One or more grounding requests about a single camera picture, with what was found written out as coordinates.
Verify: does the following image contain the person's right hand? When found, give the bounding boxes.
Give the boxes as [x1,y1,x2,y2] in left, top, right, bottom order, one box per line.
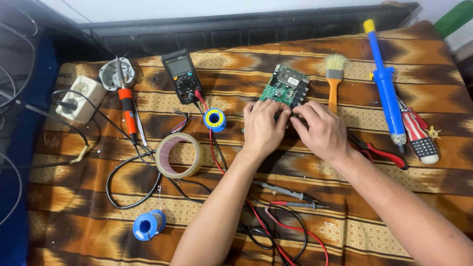
[290,100,356,164]

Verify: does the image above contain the person's left hand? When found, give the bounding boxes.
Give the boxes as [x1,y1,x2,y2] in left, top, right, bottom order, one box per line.
[242,99,293,160]

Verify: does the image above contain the green circuit board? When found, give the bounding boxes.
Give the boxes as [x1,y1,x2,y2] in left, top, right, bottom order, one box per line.
[258,64,311,111]

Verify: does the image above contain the blue solder spool yellow label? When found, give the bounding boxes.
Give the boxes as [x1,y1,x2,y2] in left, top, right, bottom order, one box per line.
[203,108,227,133]

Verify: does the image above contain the black multimeter probe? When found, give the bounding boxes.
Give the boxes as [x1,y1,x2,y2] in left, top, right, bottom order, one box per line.
[251,180,315,202]

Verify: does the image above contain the brown patterned batik cloth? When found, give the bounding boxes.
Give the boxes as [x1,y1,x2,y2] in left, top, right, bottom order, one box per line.
[25,20,473,266]

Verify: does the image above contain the red multimeter probe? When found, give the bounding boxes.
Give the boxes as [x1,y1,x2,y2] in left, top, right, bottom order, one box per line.
[270,200,330,210]

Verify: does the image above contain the blue desoldering pump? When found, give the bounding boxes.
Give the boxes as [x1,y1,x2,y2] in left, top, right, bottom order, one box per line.
[363,19,408,154]

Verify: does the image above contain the red white striped screwdriver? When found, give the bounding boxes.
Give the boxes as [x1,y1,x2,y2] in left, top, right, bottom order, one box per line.
[396,95,440,165]

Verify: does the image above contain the black digital multimeter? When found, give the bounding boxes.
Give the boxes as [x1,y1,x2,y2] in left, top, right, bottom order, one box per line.
[160,48,205,105]

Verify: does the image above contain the long black plastic case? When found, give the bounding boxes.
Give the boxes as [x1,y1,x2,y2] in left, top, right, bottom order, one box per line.
[76,3,420,60]

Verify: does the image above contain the clear packing tape roll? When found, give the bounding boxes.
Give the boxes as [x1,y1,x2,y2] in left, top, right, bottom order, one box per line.
[155,133,205,180]

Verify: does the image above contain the metal tweezers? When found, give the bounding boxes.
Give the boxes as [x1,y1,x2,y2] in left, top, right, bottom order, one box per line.
[132,99,149,148]

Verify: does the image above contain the orange soldering iron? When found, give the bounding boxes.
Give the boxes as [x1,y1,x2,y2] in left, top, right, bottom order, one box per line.
[115,55,138,144]

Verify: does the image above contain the green plastic object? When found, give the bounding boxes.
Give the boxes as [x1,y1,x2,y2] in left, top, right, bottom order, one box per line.
[434,0,473,39]

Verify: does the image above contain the white power socket block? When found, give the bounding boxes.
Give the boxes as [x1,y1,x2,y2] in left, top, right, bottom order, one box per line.
[55,75,107,124]

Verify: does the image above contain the blue mat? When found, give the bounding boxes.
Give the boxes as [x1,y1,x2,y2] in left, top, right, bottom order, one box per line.
[0,35,60,266]

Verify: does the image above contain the black test lead cable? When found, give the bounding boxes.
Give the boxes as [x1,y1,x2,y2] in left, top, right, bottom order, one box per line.
[191,100,309,266]

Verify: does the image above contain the orange handled bristle brush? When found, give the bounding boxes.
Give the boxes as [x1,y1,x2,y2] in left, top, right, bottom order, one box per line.
[324,54,349,115]

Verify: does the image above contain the red test lead cable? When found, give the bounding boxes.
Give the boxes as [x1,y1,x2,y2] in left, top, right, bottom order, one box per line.
[194,90,330,266]

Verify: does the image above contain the red handled pliers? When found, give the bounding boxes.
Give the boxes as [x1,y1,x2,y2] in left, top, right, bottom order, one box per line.
[347,129,409,171]

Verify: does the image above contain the bundle of coloured wires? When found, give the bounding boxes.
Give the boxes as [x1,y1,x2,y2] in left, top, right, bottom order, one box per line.
[169,109,197,134]

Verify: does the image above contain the small yellow plastic propeller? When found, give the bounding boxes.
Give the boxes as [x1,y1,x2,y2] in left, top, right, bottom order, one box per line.
[424,126,442,140]

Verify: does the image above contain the black soldering iron cable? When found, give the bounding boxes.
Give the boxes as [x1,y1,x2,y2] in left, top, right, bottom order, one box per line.
[106,134,214,210]

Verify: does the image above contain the black power cable with plug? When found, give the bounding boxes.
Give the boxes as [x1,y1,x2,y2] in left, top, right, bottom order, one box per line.
[0,89,90,169]

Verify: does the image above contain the grey cables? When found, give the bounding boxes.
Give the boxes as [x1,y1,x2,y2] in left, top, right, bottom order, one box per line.
[0,4,39,227]

